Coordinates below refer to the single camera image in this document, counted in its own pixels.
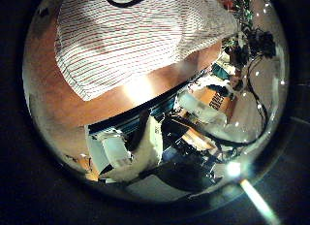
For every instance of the white red striped cloth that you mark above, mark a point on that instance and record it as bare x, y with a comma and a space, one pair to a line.
129, 47

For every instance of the wooden crate with black print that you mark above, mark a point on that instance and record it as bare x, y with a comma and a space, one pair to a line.
214, 99

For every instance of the green and red shelf clutter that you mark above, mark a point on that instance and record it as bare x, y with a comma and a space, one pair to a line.
235, 5

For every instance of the teal fabric item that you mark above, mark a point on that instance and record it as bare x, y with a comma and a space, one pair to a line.
221, 71

